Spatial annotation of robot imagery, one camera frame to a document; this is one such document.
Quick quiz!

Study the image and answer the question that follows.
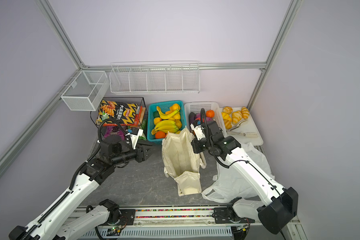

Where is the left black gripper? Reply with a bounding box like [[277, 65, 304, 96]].
[[111, 141, 157, 166]]

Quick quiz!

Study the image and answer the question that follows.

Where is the green chips bag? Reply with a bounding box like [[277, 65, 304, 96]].
[[139, 132, 147, 141]]

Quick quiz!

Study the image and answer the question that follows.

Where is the cream canvas tote bag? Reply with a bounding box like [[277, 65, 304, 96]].
[[162, 128, 207, 196]]

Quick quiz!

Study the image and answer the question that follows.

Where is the purple snack bag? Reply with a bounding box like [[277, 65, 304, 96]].
[[104, 126, 125, 140]]

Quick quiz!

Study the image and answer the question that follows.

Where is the white plastic grocery bag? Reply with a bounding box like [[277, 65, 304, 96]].
[[202, 143, 275, 204]]

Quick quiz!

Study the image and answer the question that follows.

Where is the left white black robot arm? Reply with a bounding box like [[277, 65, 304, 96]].
[[9, 119, 152, 240]]

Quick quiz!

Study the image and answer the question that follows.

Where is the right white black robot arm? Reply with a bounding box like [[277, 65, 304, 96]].
[[191, 109, 299, 235]]

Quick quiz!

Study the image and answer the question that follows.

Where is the yellow banana bunch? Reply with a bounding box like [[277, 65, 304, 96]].
[[151, 120, 180, 135]]

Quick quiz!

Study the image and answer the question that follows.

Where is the dark purple eggplant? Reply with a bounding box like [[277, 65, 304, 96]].
[[188, 112, 196, 126]]

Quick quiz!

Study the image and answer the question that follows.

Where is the teal plastic fruit basket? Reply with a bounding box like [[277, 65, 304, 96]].
[[147, 101, 187, 143]]

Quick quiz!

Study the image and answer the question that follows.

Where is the orange tangerine in white basket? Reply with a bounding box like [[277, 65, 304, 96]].
[[206, 110, 215, 119]]

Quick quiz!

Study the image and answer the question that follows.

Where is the single yellow banana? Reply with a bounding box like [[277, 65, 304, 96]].
[[156, 106, 180, 120]]

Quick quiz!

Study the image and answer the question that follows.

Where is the black yellow chips bag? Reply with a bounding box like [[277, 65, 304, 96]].
[[96, 99, 142, 126]]

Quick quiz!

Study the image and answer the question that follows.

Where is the white plastic vegetable basket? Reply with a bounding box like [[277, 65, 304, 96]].
[[184, 101, 228, 139]]

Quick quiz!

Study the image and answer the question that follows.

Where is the croissant middle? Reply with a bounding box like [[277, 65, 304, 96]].
[[232, 111, 243, 125]]

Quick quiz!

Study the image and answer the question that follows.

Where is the white tray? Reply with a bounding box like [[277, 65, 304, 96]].
[[220, 107, 264, 146]]

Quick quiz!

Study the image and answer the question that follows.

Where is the croissant right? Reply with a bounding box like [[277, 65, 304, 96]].
[[241, 107, 250, 120]]

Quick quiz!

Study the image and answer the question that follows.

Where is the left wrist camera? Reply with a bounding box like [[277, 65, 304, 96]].
[[127, 128, 144, 150]]

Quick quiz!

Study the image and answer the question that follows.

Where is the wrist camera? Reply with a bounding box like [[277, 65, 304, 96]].
[[127, 128, 144, 150], [190, 120, 206, 141]]

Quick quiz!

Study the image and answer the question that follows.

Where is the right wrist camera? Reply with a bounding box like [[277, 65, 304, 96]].
[[190, 120, 206, 141]]

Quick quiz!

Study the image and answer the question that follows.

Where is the black wire wooden shelf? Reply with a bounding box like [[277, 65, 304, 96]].
[[90, 97, 148, 140]]

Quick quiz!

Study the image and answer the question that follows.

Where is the white wire wall rack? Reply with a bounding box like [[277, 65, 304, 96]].
[[109, 61, 201, 94]]

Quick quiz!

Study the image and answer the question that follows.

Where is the white mesh wall basket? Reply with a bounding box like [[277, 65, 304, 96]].
[[61, 70, 110, 112]]

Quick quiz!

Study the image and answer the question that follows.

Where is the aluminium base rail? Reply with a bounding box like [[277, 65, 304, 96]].
[[52, 206, 307, 240]]

